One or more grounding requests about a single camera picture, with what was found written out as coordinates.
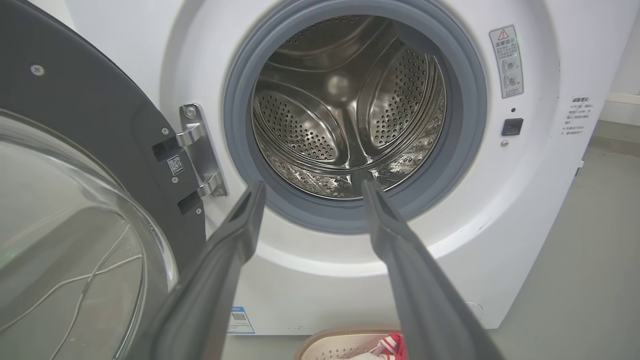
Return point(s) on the cream perforated laundry basket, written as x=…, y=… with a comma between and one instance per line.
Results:
x=325, y=347

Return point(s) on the silver metal door hinge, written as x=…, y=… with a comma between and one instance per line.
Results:
x=192, y=135

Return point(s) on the black door latch socket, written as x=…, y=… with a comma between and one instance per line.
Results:
x=512, y=127

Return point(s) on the small printed text sticker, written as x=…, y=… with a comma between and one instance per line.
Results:
x=579, y=116

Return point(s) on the stainless steel washing machine drum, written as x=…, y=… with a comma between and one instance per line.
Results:
x=320, y=130

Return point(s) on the dark washer door with glass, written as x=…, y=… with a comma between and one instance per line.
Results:
x=90, y=100

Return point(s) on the red garment with white trim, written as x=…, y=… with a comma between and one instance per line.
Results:
x=392, y=345

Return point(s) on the white wall trim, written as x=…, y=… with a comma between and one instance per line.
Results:
x=622, y=98

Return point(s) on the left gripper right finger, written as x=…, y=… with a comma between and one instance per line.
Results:
x=425, y=300

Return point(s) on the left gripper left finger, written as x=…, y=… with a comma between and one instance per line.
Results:
x=200, y=300

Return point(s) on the white front-load washing machine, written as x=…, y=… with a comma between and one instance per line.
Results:
x=500, y=225

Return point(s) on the grey rubber door gasket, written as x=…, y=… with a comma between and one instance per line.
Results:
x=465, y=125

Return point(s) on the grey warning sticker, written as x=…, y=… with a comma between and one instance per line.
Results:
x=506, y=60

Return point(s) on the small QR code sticker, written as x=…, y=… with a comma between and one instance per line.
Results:
x=176, y=165

